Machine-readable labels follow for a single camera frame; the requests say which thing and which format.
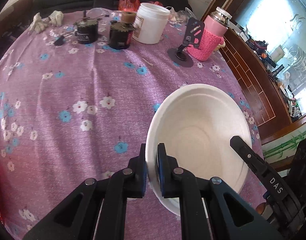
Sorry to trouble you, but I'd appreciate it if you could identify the black cylindrical motor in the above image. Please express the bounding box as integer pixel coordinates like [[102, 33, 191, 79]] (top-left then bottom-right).
[[109, 11, 136, 50]]

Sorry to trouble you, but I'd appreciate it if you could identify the white plastic jar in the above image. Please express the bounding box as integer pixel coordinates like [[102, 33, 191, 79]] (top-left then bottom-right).
[[133, 3, 170, 44]]

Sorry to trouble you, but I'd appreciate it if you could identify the white paper bowl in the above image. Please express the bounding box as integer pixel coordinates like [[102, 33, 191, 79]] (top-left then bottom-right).
[[145, 84, 252, 216]]

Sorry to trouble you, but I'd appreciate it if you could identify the red plastic bag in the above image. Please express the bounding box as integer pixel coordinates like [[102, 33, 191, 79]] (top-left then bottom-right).
[[118, 0, 164, 13]]

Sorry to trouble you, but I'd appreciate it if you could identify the black phone stand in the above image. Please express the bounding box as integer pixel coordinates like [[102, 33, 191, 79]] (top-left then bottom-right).
[[167, 17, 205, 68]]

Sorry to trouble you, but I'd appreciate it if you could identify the dark wooden cabinet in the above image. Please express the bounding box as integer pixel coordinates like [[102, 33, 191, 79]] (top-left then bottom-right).
[[220, 29, 292, 144]]

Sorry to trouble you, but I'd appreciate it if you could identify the purple floral tablecloth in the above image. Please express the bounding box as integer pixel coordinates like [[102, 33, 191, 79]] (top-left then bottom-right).
[[0, 9, 262, 239]]

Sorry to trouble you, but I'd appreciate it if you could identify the pink knit-sleeved thermos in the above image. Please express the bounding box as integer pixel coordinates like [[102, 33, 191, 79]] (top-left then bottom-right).
[[188, 7, 232, 62]]

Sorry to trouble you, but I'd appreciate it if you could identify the white work glove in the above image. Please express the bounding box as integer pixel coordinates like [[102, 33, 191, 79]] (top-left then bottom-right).
[[48, 10, 64, 27], [28, 12, 49, 34]]

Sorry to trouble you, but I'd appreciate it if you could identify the small black adapter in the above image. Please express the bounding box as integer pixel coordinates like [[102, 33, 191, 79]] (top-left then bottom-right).
[[54, 35, 65, 47]]

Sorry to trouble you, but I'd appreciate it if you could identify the black motor with wires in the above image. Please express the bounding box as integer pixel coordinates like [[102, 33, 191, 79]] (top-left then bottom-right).
[[74, 10, 102, 44]]

